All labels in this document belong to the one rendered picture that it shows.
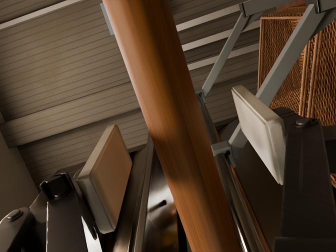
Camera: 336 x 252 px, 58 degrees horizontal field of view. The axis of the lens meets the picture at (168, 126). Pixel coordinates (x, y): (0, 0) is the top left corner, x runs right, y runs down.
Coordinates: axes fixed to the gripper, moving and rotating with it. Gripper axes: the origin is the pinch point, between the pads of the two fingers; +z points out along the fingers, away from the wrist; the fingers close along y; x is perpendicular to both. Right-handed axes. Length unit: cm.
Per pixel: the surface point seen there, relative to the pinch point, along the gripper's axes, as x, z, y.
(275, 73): -7.0, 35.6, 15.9
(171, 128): 1.5, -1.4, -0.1
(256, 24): -21, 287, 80
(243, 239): -18.4, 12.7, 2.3
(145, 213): -41, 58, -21
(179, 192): -2.3, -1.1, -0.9
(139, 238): -41, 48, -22
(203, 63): -42, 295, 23
